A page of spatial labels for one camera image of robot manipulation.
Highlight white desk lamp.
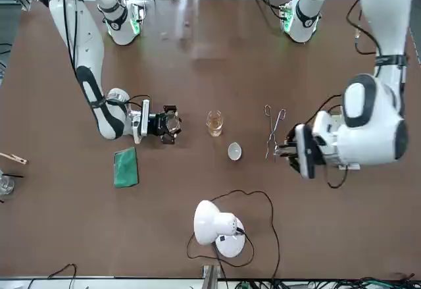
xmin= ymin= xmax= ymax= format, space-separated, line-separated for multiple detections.
xmin=193 ymin=199 xmax=247 ymax=259

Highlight metal crucible tongs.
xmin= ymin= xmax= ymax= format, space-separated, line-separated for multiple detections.
xmin=264 ymin=104 xmax=287 ymax=162

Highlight glass beaker with amber liquid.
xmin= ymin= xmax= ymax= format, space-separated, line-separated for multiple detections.
xmin=206 ymin=109 xmax=225 ymax=138

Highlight folded green cloth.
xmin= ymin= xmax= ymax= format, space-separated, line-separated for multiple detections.
xmin=113 ymin=146 xmax=140 ymax=190

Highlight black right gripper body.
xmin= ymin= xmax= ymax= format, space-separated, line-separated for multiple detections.
xmin=149 ymin=113 xmax=167 ymax=137

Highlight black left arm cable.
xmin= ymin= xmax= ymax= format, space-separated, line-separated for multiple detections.
xmin=304 ymin=0 xmax=381 ymax=190

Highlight wooden test tube clamp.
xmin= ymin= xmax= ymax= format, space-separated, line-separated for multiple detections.
xmin=0 ymin=151 xmax=30 ymax=166

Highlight small white dish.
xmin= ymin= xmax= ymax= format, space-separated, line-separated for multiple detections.
xmin=227 ymin=142 xmax=244 ymax=162

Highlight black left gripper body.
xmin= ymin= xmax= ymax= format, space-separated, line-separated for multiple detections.
xmin=284 ymin=126 xmax=301 ymax=173

